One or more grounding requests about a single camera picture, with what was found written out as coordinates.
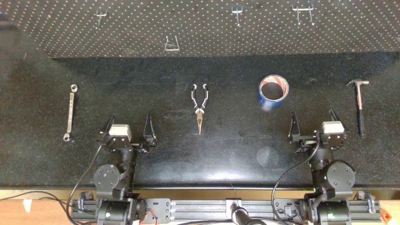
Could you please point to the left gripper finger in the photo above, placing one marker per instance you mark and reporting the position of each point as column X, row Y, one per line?
column 108, row 125
column 150, row 132

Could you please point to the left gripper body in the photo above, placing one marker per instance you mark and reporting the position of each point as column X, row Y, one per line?
column 120, row 145

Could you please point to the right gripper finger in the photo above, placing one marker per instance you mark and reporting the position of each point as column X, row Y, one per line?
column 335, row 116
column 294, row 126

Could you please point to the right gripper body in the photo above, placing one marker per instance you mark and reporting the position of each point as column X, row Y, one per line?
column 332, row 140

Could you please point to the wrench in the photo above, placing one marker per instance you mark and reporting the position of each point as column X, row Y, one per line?
column 71, row 109

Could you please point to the black and white pliers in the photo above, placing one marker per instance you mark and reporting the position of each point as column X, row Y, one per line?
column 199, row 118

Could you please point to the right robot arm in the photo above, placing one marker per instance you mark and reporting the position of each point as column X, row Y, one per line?
column 339, row 179

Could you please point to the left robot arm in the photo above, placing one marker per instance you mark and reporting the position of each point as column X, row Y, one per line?
column 107, row 179

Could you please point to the black pegboard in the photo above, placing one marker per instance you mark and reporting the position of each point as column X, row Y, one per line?
column 200, row 31

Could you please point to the hammer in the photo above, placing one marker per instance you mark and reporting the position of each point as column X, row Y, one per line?
column 359, row 97

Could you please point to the roll of blue tape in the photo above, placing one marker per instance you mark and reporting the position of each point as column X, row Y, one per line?
column 265, row 101

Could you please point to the metal hook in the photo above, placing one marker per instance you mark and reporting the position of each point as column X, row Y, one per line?
column 171, row 49
column 99, row 18
column 298, row 15
column 237, row 15

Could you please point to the small orange object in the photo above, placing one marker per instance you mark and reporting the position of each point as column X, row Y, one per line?
column 387, row 216

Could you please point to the white tape piece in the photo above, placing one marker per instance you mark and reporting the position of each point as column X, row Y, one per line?
column 27, row 204

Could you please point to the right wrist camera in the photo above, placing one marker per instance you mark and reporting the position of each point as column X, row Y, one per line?
column 332, row 127

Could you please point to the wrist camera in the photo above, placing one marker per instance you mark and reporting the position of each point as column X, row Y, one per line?
column 120, row 130
column 332, row 127

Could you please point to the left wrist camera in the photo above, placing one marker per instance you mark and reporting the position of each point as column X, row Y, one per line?
column 120, row 130

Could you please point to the mounting rail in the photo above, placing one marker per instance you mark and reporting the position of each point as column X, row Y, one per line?
column 193, row 208

